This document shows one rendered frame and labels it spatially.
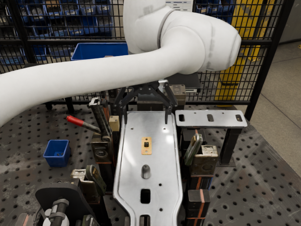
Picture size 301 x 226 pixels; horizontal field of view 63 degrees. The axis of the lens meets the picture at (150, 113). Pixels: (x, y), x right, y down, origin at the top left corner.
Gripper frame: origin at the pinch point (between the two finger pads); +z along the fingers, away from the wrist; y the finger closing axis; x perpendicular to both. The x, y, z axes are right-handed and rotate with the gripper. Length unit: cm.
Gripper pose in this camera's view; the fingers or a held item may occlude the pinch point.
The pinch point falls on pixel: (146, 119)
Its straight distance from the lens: 83.1
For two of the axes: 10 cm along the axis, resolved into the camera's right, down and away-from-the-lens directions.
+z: 0.0, 7.4, 6.7
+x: 0.0, -6.7, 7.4
